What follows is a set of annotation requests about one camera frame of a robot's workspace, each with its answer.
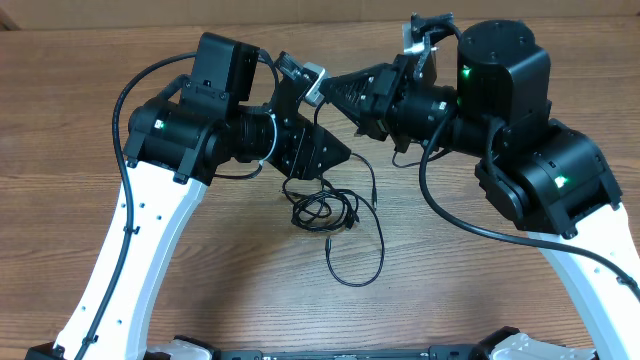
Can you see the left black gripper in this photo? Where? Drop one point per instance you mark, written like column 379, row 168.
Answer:
column 306, row 142

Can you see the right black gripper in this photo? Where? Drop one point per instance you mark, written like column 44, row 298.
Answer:
column 381, row 85

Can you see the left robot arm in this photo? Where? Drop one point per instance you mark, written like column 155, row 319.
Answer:
column 237, row 103

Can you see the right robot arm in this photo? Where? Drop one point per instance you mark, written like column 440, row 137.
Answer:
column 483, row 91

